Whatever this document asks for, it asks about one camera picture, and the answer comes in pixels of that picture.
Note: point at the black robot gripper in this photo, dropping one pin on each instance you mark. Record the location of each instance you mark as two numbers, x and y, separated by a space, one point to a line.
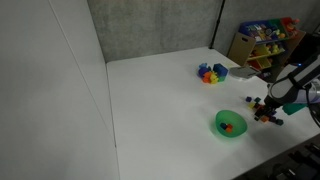
267 108

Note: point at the small orange block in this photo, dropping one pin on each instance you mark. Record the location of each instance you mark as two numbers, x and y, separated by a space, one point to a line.
264 119

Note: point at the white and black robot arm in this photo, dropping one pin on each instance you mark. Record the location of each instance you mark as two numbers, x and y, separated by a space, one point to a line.
294 85

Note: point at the small dark green block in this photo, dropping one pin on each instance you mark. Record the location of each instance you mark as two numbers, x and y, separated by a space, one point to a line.
257 99

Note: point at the small dark purple block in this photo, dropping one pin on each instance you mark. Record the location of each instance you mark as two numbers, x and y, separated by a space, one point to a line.
272 119

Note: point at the small green block right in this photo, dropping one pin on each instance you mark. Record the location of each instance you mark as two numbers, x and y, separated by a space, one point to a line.
279 122

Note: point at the small yellow block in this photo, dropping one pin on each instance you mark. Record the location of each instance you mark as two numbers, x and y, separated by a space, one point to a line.
251 105

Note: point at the green translucent plastic bowl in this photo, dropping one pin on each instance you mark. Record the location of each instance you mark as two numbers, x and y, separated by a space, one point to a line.
230 117

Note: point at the orange block inside bowl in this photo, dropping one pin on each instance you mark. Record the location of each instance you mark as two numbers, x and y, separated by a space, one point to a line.
229 128

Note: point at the blue block inside bowl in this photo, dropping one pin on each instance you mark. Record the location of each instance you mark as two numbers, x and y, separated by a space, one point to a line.
223 125

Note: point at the large blue block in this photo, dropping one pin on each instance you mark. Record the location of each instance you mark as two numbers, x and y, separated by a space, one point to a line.
220 69

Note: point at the wooden toy shelf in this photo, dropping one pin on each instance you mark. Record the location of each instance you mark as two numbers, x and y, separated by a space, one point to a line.
266 45

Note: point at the yellow toy piece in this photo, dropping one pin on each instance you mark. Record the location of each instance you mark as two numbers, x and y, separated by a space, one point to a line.
214 78

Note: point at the black equipment at bottom right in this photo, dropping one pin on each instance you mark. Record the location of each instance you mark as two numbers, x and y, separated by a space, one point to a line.
302 162

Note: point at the orange toy piece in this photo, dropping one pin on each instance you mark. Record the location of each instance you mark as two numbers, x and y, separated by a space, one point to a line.
206 77

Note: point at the purple toy piece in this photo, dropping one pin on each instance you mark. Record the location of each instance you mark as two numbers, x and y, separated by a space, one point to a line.
203 70

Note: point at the black vertical pole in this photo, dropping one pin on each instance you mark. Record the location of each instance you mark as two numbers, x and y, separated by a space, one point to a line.
216 27

